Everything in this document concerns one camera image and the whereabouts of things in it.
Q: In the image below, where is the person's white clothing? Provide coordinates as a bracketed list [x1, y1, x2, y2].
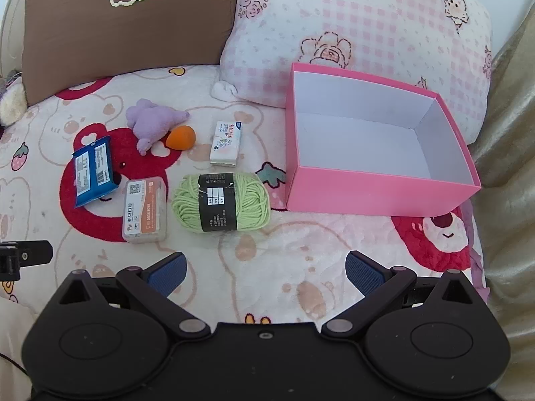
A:
[0, 296, 38, 401]

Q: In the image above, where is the cream headboard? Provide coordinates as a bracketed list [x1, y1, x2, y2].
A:
[0, 0, 46, 76]

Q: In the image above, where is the pink checked pillow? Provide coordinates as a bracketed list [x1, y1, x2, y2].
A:
[211, 0, 494, 145]

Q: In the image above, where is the brown pillow with cloud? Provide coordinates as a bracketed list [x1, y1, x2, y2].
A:
[21, 0, 241, 107]

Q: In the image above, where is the blue twin packet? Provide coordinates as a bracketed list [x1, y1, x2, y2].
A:
[72, 136, 118, 210]

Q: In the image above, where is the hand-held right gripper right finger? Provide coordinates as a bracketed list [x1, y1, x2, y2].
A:
[322, 251, 477, 341]

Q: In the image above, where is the green yarn ball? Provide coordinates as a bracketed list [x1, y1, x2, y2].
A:
[171, 171, 272, 234]

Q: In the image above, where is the purple plush toy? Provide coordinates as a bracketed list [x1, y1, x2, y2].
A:
[125, 98, 191, 157]

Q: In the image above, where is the white medicine box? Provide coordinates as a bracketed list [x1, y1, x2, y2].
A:
[209, 120, 244, 166]

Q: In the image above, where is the pink cardboard box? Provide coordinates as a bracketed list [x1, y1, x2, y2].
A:
[285, 62, 482, 217]

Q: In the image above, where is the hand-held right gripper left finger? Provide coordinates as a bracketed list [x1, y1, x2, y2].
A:
[59, 253, 212, 341]

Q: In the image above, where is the printed bear blanket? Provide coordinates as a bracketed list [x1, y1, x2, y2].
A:
[0, 64, 490, 330]

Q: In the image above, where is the orange makeup sponge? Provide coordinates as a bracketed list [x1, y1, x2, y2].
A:
[166, 125, 196, 150]

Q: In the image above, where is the black cable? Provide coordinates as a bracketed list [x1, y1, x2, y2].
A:
[0, 353, 30, 374]

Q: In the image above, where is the grey bunny plush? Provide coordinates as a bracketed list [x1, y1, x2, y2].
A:
[0, 69, 29, 127]

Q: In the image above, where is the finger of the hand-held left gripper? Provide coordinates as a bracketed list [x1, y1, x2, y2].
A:
[0, 240, 54, 281]

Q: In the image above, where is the gold curtain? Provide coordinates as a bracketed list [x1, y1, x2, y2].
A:
[468, 8, 535, 401]

